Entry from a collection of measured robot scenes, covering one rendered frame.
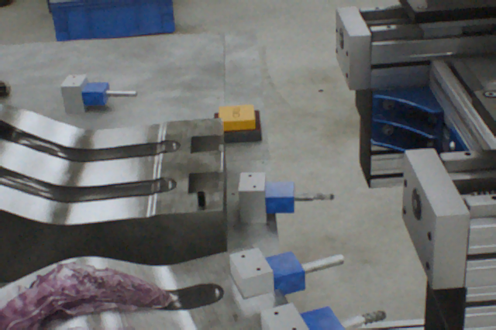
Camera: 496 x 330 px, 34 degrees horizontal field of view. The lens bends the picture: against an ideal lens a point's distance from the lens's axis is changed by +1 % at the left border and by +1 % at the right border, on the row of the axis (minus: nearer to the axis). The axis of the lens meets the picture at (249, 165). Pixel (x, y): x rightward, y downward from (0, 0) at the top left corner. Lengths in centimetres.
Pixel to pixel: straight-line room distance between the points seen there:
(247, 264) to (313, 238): 159
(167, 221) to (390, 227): 161
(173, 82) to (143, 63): 13
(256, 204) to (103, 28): 316
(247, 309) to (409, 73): 53
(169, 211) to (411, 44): 47
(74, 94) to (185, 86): 22
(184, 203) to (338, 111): 230
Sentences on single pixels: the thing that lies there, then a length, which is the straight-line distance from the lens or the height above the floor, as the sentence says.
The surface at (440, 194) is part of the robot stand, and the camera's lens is 83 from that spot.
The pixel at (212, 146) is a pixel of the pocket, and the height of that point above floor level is 87.
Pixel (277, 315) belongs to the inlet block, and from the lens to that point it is 85.
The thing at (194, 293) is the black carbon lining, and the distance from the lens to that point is 94.
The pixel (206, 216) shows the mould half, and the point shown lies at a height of 88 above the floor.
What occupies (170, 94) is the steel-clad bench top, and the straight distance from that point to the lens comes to 155.
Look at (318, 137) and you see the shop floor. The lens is 308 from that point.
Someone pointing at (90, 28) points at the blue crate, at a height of 7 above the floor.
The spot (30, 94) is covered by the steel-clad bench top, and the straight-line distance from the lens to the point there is 163.
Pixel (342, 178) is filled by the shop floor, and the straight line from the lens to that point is 282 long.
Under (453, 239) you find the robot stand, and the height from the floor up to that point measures 96.
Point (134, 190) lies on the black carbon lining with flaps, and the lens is 108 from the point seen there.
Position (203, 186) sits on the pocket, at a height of 87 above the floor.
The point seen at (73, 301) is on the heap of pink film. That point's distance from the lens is 87.
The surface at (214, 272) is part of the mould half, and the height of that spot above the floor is 85.
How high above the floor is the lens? 143
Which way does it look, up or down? 29 degrees down
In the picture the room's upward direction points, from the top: 4 degrees counter-clockwise
